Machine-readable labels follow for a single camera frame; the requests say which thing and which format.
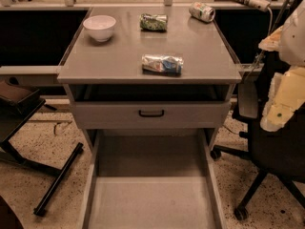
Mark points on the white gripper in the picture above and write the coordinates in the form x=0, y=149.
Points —
x=294, y=40

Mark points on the white green soda can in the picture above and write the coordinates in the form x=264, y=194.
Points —
x=202, y=12

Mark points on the grey drawer cabinet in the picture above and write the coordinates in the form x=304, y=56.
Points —
x=150, y=101

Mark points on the green crushed soda can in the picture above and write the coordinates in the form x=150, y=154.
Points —
x=153, y=22

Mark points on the open middle drawer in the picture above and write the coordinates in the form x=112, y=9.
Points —
x=151, y=182

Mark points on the closed top drawer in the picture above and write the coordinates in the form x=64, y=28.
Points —
x=124, y=115

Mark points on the black office chair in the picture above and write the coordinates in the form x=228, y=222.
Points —
x=280, y=153

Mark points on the white ceramic bowl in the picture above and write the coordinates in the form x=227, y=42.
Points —
x=99, y=27

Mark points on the grey side desk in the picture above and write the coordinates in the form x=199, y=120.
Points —
x=42, y=76

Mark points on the black drawer handle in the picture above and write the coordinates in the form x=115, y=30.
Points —
x=151, y=114

